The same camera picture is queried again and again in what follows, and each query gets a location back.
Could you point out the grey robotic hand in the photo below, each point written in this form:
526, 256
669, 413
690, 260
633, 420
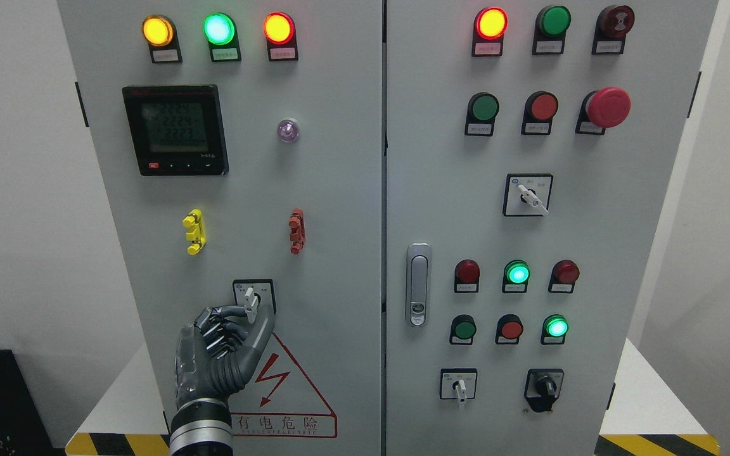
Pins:
217, 356

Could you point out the white rotary light switch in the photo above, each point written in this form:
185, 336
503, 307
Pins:
252, 295

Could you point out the silver black robot forearm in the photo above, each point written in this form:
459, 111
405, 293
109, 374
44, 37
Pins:
202, 427

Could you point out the yellow indicator light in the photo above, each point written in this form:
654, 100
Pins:
162, 38

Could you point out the red electrical danger sign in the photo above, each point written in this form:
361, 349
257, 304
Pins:
281, 401

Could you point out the yellow terminal connector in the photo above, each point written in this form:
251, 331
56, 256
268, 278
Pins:
195, 231

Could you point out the red terminal connector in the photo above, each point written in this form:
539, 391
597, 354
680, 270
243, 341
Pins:
297, 227

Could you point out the left grey cabinet door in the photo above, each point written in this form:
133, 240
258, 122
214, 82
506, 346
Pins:
328, 297

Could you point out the grey cabinet door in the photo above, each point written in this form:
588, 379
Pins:
447, 189
328, 297

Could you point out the black digital power meter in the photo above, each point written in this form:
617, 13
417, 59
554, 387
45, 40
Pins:
177, 130

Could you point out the clear white indicator lamp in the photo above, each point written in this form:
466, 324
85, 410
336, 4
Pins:
288, 130

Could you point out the green push button lower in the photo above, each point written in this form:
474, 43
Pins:
462, 330

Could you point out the dark red indicator left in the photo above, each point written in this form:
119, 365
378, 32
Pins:
466, 277

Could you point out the dark red indicator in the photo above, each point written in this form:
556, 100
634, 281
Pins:
564, 276
466, 277

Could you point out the red push button lower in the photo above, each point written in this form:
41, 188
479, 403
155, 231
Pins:
509, 329

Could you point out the red push button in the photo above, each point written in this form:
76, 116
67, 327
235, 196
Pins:
538, 113
509, 329

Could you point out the lit green indicator middle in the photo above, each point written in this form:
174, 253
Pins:
516, 277

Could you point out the green indicator light top left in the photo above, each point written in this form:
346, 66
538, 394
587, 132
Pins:
222, 37

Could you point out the green indicator light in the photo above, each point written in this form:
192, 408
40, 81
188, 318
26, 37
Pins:
222, 37
551, 25

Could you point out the red indicator light top left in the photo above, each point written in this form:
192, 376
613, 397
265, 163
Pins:
281, 39

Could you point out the red indicator light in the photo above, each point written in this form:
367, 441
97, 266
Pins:
490, 25
281, 39

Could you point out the lit green push button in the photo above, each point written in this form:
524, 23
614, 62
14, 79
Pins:
554, 330

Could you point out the dark red indicator right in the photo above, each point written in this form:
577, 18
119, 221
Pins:
564, 276

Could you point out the green push button upper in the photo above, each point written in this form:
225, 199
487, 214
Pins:
481, 113

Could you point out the right grey cabinet door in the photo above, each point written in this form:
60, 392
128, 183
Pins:
447, 189

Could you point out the red push button upper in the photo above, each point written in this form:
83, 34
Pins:
538, 113

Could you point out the red indicator light top right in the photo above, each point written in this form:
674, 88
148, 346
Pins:
490, 25

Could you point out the white platform with hazard stripes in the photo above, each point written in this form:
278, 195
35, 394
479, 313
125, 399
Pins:
644, 418

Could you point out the red emergency stop button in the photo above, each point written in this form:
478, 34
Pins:
603, 109

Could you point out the green indicator light top right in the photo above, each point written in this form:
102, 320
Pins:
551, 25

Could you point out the dark red buzzer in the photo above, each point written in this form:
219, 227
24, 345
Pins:
612, 26

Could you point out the silver door handle lock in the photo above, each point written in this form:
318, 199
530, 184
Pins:
417, 278

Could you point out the small white rotary switch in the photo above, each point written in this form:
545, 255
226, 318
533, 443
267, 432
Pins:
458, 384

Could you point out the black rotary knob switch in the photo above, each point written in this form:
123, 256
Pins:
542, 388

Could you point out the white rotary selector switch upper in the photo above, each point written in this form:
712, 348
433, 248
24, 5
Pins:
527, 195

